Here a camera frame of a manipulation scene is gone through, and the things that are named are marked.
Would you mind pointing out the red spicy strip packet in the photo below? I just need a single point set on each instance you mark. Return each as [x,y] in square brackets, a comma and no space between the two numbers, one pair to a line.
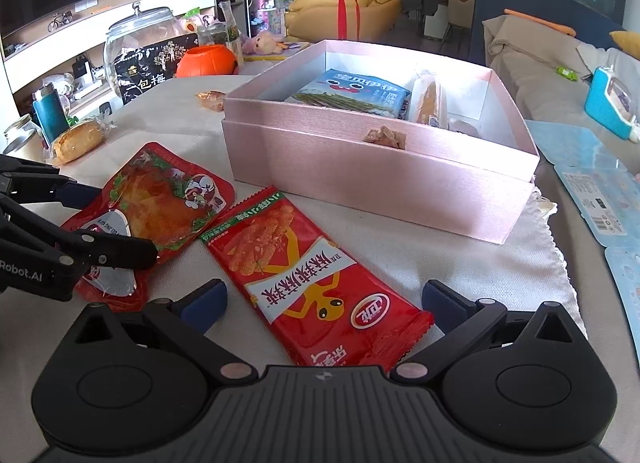
[310,283]

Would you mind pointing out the miniature bicycle ornament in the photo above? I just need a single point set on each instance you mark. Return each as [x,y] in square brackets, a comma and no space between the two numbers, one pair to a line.
[60,22]

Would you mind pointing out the white television cabinet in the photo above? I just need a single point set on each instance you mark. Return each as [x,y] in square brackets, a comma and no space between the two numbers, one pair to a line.
[50,74]

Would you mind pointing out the grey covered sofa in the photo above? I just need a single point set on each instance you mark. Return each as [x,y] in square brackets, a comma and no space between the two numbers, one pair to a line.
[535,88]

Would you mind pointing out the red chicken leg packet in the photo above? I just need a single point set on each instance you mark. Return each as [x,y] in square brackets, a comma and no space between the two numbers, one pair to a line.
[155,198]

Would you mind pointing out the small glass jar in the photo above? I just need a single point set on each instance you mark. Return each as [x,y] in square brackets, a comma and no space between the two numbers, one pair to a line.
[22,135]

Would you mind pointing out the teal water bottle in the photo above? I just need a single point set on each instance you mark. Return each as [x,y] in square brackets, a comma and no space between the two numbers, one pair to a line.
[50,115]

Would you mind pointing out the large glass jar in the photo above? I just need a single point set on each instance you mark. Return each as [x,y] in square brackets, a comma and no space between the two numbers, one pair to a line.
[140,28]

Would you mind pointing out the small brown wrapped snack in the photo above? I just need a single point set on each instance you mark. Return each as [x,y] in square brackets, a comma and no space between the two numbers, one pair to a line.
[385,137]

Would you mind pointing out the colourful toy set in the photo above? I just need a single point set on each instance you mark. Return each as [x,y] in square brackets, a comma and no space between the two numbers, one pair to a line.
[272,13]

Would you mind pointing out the blue rabbit card sheet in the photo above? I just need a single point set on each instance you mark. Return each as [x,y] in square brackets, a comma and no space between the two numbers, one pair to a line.
[627,293]

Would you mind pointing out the small orange snack packet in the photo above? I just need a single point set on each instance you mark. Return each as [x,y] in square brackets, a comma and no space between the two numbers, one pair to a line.
[212,100]

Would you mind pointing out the black plum bag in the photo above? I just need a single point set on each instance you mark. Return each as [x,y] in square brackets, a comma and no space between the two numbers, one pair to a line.
[155,68]

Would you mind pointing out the pink gift box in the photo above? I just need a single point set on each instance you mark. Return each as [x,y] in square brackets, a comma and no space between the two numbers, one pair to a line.
[310,123]

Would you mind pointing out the yellow sofa with red ribbon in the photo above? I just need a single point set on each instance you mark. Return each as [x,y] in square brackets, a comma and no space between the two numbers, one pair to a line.
[320,18]

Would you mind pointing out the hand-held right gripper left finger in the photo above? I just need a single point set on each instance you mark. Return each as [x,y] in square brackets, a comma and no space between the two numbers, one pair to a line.
[204,307]

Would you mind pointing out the white blue snack bag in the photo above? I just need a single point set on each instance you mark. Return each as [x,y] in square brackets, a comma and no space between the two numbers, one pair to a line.
[350,93]

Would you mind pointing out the orange pumpkin bucket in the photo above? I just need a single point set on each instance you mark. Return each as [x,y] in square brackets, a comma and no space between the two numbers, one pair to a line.
[205,63]

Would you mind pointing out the blue printed card sheet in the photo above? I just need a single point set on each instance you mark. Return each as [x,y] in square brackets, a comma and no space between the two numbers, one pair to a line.
[585,178]

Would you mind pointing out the beige chair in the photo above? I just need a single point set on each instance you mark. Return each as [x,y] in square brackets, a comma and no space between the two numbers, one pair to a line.
[460,3]

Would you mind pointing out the white woven table mat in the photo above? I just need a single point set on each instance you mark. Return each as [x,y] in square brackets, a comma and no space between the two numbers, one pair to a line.
[450,263]

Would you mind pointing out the wrapped bread bun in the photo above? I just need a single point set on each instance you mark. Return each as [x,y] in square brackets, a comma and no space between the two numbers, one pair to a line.
[77,140]

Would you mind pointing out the teal toy device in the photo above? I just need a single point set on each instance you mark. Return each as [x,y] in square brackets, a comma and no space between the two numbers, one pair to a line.
[605,103]

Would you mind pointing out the clear glass vase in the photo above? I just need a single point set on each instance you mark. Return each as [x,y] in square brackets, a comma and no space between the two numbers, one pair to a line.
[231,33]

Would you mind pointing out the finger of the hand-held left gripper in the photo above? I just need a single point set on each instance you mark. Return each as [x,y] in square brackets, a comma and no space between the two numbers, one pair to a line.
[75,194]
[125,253]

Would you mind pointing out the yellow cushion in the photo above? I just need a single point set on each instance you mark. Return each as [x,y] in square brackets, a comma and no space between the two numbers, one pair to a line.
[627,40]

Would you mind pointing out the pink plush toy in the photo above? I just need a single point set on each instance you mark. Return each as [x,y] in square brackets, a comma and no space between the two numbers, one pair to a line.
[262,43]

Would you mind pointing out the long clear wafer packet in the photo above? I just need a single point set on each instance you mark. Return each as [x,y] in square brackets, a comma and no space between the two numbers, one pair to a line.
[427,98]

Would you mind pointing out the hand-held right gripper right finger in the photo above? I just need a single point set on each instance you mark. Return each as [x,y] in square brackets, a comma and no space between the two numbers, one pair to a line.
[442,304]

